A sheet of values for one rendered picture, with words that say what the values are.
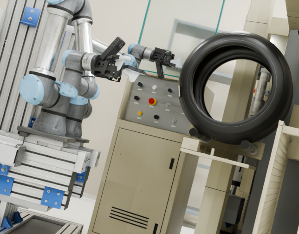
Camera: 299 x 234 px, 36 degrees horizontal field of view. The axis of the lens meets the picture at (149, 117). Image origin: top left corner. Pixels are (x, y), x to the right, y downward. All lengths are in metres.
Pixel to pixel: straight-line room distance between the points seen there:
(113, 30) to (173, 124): 3.03
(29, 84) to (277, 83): 1.20
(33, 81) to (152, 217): 1.51
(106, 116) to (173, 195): 2.92
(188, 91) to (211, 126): 0.23
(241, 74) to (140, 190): 1.03
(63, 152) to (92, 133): 3.83
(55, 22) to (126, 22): 4.05
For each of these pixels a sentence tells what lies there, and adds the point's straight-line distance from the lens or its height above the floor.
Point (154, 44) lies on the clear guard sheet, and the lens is 3.31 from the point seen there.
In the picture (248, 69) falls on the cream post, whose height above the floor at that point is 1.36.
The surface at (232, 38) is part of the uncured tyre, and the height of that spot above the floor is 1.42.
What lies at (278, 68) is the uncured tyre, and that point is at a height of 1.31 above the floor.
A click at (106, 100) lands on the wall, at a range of 5.88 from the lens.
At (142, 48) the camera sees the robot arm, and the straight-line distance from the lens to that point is 2.70.
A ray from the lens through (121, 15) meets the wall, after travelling 6.06.
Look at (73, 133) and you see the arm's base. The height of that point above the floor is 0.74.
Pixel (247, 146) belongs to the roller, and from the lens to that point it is 2.40.
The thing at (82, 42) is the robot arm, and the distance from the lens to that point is 2.07.
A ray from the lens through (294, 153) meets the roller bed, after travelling 2.68.
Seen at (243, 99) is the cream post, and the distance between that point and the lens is 2.81.
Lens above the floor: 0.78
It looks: 3 degrees up
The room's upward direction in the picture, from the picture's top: 14 degrees clockwise
